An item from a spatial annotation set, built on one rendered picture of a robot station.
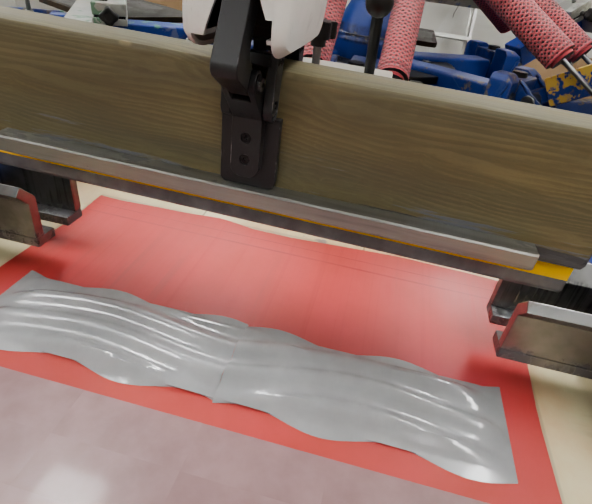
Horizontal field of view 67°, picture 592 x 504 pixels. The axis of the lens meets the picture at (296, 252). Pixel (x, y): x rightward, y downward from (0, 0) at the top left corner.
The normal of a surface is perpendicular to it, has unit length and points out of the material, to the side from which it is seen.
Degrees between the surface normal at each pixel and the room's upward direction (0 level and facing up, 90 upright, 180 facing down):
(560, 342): 90
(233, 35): 61
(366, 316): 0
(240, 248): 0
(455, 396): 30
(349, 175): 89
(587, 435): 0
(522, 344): 90
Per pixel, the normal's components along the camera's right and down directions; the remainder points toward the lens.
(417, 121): -0.22, 0.51
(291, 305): 0.11, -0.83
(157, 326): -0.11, -0.45
